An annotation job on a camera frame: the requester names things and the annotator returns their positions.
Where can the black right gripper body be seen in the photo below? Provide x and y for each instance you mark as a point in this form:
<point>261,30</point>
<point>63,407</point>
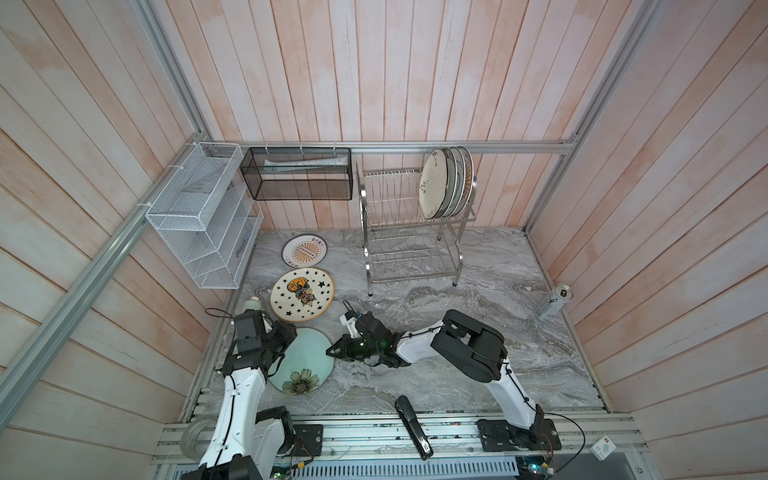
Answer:
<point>372,349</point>

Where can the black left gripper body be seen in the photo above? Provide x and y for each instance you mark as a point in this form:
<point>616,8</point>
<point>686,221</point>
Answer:
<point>279,340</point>

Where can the light green flower plate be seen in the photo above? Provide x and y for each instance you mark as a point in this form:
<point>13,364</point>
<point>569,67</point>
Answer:
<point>305,365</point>

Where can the cream plate floral rim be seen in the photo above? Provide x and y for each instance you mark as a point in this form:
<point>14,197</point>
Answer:
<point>433,184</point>

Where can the white plate green lettered rim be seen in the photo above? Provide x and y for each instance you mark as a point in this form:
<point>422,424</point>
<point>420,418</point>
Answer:
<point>451,181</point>

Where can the white plate green clover design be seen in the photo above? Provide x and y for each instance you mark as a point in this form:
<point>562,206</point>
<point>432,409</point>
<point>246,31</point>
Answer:
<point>459,180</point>

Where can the white plate orange sunburst design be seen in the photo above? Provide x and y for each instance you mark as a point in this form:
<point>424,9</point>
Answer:
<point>469,176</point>

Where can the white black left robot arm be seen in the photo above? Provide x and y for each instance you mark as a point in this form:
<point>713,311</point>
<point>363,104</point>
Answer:
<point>246,442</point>

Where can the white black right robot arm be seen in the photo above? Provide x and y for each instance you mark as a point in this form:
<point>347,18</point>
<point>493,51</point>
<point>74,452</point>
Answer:
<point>474,348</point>

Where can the stainless steel dish rack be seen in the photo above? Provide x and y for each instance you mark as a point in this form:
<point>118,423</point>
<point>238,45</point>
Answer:
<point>399,244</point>

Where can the cream plate stars cartoon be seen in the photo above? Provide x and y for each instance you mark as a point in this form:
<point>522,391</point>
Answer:
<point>302,294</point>

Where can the pale green ceramic bottle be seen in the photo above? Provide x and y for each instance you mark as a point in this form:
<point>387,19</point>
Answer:
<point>253,303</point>

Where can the black stapler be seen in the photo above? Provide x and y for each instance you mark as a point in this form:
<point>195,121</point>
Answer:
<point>409,418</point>

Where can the small orange sunburst plate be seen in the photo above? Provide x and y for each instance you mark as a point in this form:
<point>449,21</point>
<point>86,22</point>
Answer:
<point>305,250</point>

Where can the black mesh basket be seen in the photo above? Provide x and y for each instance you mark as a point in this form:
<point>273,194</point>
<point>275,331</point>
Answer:
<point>298,173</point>

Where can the silver drink can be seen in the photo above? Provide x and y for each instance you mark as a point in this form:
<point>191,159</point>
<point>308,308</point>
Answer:
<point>554,302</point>

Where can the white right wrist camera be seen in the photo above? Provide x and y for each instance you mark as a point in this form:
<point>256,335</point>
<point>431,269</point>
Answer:
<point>349,320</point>

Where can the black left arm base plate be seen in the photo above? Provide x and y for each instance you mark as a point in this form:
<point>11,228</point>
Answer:
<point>304,439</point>

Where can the white wire mesh shelf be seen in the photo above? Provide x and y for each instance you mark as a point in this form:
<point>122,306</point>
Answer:
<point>205,219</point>

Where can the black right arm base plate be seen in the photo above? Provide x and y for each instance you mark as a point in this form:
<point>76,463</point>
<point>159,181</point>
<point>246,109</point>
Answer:
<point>501,436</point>

